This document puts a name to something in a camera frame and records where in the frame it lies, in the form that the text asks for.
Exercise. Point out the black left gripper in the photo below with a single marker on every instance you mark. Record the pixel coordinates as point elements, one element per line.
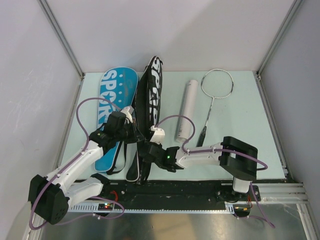
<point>136,135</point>

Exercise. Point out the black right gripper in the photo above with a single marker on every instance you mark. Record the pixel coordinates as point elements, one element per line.
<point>159,145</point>

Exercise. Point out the blue sport racket cover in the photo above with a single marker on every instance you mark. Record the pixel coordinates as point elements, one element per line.
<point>118,85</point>

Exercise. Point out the black sport racket cover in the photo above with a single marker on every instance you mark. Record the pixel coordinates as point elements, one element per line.
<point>147,104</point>

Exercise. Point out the white shuttlecock tube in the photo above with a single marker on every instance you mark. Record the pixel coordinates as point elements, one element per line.
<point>185,127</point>

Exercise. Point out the white racket black grip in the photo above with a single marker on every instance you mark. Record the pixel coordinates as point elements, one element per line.
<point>216,84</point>

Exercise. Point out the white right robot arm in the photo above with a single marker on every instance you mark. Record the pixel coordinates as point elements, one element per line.
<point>235,156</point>

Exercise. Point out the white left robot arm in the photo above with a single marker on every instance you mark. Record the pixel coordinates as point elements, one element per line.
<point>52,195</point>

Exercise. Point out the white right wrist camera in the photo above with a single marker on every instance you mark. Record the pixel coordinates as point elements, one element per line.
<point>158,135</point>

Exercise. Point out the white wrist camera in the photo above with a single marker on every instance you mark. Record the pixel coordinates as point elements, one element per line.
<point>158,135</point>
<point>128,111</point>

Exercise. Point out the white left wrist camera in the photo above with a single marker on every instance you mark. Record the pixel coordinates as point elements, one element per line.
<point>128,111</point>

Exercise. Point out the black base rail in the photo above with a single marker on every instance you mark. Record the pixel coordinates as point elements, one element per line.
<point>171,195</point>

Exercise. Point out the grey aluminium frame post left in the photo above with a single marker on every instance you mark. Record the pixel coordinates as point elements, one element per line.
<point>49,14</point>

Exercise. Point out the grey aluminium frame post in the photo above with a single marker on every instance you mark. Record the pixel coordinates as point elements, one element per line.
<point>287,21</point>
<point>49,14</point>

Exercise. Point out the grey aluminium frame post right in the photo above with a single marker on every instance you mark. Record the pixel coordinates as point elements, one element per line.
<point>287,21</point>

